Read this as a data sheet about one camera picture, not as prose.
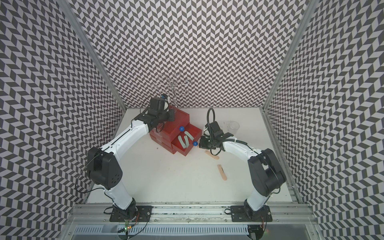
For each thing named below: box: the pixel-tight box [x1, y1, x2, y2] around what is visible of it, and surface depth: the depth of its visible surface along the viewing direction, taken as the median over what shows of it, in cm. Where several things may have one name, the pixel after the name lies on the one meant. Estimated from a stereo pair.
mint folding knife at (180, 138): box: [178, 135, 187, 149], surface depth 93 cm
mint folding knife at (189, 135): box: [184, 130, 195, 141], surface depth 96 cm
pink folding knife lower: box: [217, 164, 227, 181], surface depth 89 cm
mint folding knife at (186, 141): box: [184, 135, 190, 148], surface depth 93 cm
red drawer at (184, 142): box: [171, 123, 203, 157], surface depth 93 cm
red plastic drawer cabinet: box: [149, 105, 202, 157], surface depth 90 cm
